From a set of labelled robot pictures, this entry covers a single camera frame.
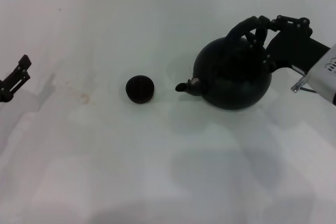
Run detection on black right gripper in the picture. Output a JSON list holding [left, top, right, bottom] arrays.
[[249, 14, 330, 73]]

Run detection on black round teapot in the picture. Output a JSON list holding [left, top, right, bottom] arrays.
[[175, 15, 273, 111]]

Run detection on small black teacup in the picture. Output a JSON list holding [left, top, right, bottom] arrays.
[[125, 75, 155, 104]]

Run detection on right wrist cable with connector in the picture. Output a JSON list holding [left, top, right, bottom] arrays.
[[290, 67, 320, 95]]

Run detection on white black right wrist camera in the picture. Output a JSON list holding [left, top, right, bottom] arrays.
[[306, 42, 336, 105]]

